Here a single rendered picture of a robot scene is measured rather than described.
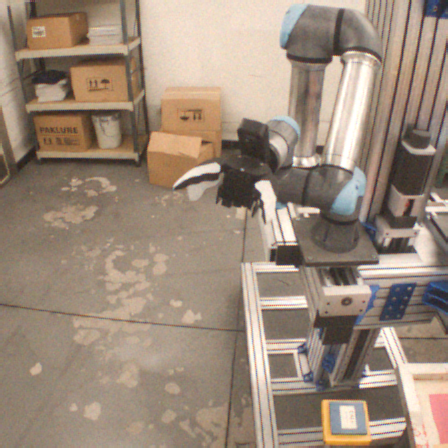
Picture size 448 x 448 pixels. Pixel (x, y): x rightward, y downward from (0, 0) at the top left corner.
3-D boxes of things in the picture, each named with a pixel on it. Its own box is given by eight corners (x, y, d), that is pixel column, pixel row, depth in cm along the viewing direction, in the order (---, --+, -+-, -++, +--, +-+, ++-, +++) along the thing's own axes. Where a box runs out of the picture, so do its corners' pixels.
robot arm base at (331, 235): (305, 222, 126) (309, 196, 120) (350, 222, 126) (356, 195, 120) (315, 253, 114) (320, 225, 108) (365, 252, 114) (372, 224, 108)
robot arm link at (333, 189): (391, 33, 90) (351, 222, 86) (348, 27, 94) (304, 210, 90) (394, 4, 79) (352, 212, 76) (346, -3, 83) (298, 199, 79)
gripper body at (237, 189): (253, 220, 68) (275, 187, 77) (263, 177, 62) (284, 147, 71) (212, 205, 70) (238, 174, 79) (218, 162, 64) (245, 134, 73)
